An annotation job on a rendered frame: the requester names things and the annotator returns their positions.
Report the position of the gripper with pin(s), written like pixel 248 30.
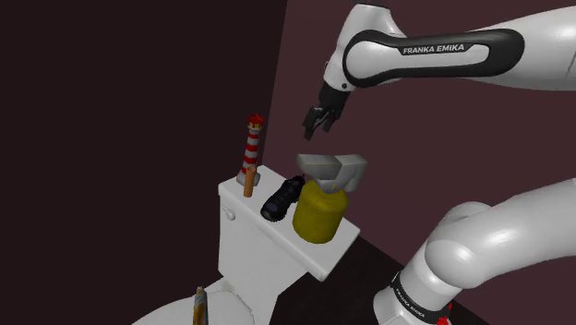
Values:
pixel 332 98

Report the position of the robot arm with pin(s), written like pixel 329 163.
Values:
pixel 495 243

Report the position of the red white lighthouse figure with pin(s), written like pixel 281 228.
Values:
pixel 252 151

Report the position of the black shoe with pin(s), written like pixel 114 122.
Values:
pixel 281 200

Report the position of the yellow spray bottle grey head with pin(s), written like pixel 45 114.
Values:
pixel 320 211

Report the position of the orange stick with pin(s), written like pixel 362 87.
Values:
pixel 248 182

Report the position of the white toilet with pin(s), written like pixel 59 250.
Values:
pixel 256 252

